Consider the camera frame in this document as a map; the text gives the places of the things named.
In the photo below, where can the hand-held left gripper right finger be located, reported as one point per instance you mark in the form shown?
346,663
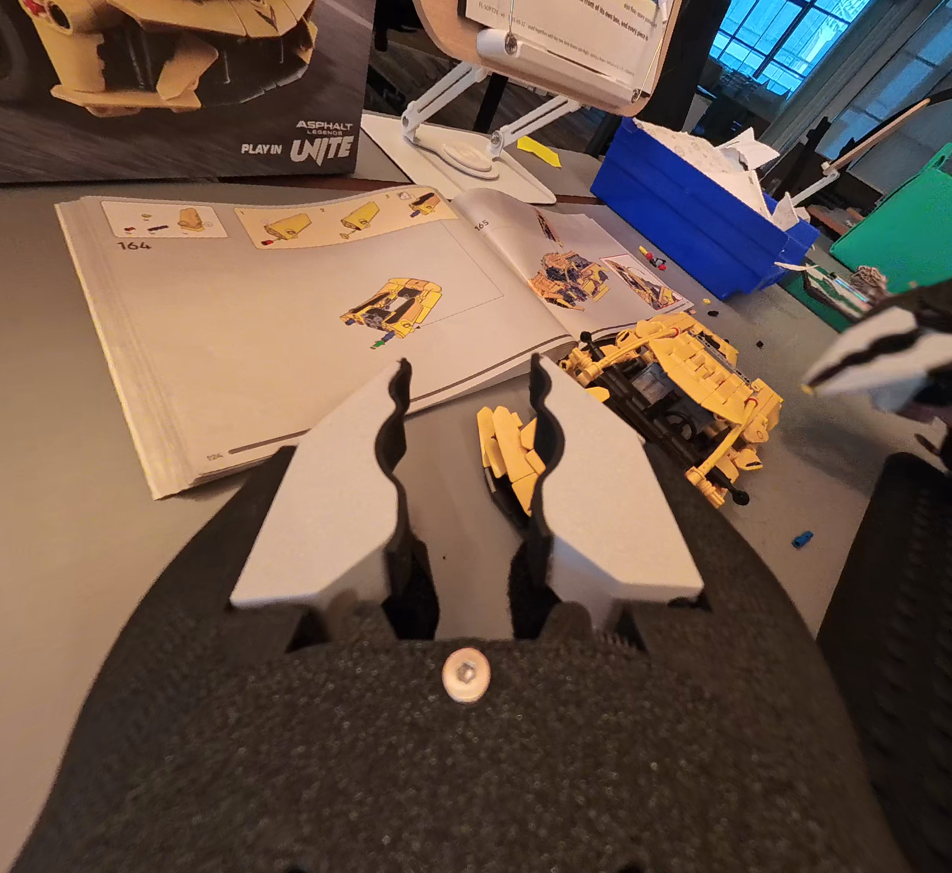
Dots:
617,516

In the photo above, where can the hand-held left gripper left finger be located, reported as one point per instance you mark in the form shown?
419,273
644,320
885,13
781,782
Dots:
320,516

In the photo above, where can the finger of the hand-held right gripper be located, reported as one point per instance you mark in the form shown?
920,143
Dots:
900,375
863,341

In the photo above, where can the yellow brick subassembly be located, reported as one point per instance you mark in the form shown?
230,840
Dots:
506,449

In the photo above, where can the yellow brick car model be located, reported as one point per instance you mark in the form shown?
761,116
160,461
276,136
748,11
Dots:
692,382

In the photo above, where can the blue brick pin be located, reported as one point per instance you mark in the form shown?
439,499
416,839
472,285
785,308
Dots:
802,539

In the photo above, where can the grey desk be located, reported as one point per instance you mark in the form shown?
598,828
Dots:
44,553

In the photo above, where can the model kit box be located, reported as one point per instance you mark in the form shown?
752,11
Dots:
848,289

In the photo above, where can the green storage bin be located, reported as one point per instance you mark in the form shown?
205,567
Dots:
818,300

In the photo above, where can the green board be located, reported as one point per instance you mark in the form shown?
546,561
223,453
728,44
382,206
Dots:
900,226

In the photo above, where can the open instruction booklet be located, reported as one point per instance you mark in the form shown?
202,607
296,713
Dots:
260,337

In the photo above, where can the scattered small brick pins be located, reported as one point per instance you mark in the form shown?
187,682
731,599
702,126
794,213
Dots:
654,262

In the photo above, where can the blue storage bin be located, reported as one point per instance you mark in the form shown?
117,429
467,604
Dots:
669,204

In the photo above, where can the crumpled white paper bags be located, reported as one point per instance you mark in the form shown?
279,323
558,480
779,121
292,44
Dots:
706,152

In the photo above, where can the black studded mat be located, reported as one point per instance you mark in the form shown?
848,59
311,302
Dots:
900,665

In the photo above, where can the yellow paper scrap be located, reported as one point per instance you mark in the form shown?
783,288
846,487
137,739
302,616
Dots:
537,150

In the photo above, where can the white document stand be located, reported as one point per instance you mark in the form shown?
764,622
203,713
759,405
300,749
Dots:
461,152

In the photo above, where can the dark toy car set box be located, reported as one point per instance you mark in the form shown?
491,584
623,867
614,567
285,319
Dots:
186,122

